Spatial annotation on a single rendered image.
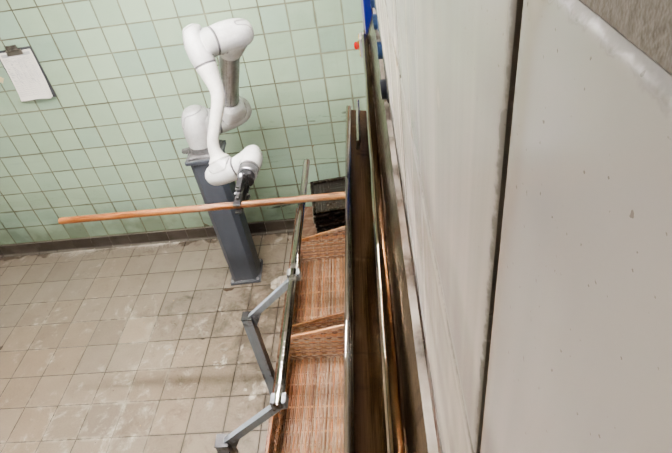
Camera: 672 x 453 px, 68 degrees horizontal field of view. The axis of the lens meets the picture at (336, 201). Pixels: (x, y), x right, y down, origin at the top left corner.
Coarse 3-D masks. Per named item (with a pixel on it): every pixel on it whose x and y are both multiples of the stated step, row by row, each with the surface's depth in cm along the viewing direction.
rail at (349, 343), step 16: (352, 256) 140; (352, 272) 135; (352, 288) 131; (352, 304) 126; (352, 320) 122; (352, 336) 119; (352, 352) 115; (352, 368) 112; (352, 384) 109; (352, 400) 106; (352, 416) 103; (352, 432) 100; (352, 448) 98
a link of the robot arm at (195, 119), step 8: (184, 112) 267; (192, 112) 265; (200, 112) 266; (208, 112) 271; (184, 120) 267; (192, 120) 265; (200, 120) 266; (208, 120) 269; (184, 128) 269; (192, 128) 267; (200, 128) 268; (192, 136) 270; (200, 136) 270; (192, 144) 273; (200, 144) 273
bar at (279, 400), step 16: (304, 160) 231; (304, 176) 220; (304, 192) 212; (304, 208) 204; (288, 272) 175; (288, 288) 169; (288, 304) 163; (256, 320) 192; (288, 320) 158; (256, 336) 195; (288, 336) 154; (256, 352) 202; (288, 352) 150; (272, 368) 214; (272, 384) 216; (272, 400) 137; (288, 400) 140; (256, 416) 144; (240, 432) 148; (224, 448) 152
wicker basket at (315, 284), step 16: (304, 240) 253; (336, 240) 253; (304, 256) 260; (320, 256) 261; (336, 256) 261; (304, 272) 256; (304, 288) 247; (320, 288) 246; (336, 288) 245; (304, 304) 239; (320, 304) 238; (336, 304) 237; (304, 320) 210; (320, 320) 208; (336, 320) 229
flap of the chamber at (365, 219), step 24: (360, 120) 206; (360, 144) 191; (360, 168) 178; (360, 192) 167; (360, 216) 157; (360, 240) 148; (360, 264) 140; (360, 288) 133; (360, 312) 127; (360, 336) 121; (360, 360) 116; (360, 384) 111; (360, 408) 106; (384, 408) 107; (360, 432) 102; (384, 432) 103
